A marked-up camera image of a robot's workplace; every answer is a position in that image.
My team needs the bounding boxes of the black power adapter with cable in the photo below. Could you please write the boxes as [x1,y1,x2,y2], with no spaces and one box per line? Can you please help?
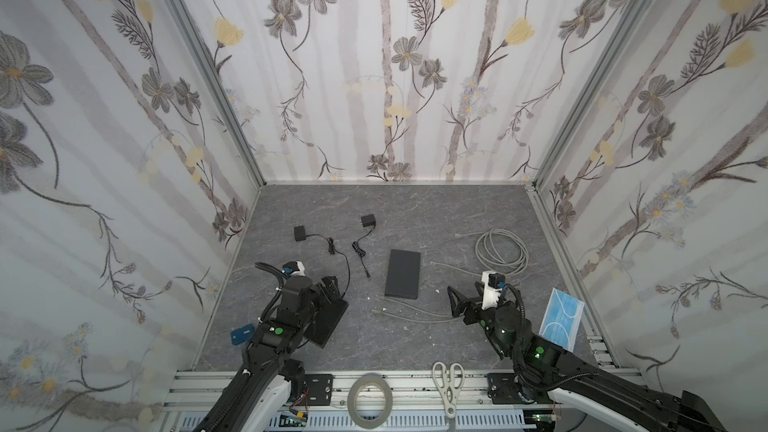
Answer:
[292,224,352,301]

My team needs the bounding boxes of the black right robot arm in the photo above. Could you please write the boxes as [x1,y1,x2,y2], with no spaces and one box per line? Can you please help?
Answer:
[447,284,725,431]

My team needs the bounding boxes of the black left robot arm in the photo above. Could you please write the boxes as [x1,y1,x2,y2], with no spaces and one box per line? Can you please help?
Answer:
[195,261,348,431]

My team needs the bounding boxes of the blue face mask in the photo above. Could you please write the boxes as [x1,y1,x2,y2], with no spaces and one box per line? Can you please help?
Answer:
[538,289,585,352]

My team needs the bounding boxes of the clear tape roll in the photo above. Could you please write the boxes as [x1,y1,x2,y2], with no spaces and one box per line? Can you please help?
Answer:
[346,373,394,431]

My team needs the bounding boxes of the small blue box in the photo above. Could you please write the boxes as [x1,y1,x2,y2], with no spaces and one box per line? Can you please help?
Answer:
[230,324,255,346]

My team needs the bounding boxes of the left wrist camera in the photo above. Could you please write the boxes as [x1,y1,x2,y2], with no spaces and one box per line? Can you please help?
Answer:
[282,261,306,277]

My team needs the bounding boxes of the coiled grey ethernet cable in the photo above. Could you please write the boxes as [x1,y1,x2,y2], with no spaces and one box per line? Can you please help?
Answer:
[429,227,530,280]

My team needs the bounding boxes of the white handled scissors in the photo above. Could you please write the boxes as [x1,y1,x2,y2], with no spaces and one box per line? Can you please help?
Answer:
[431,361,465,420]

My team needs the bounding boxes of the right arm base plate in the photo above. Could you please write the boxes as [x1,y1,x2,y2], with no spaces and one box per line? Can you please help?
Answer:
[486,372,537,405]

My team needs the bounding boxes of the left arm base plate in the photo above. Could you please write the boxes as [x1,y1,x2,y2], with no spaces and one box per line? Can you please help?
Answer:
[288,374,334,408]

